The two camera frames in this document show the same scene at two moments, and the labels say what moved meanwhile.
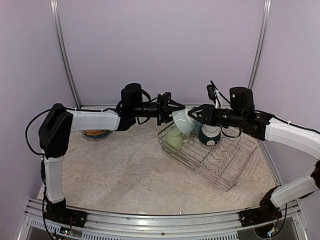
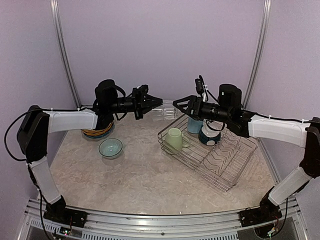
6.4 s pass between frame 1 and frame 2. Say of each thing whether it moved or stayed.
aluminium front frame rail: stayed
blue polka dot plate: stayed
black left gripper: moved
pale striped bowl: moved
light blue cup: stayed
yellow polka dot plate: stayed
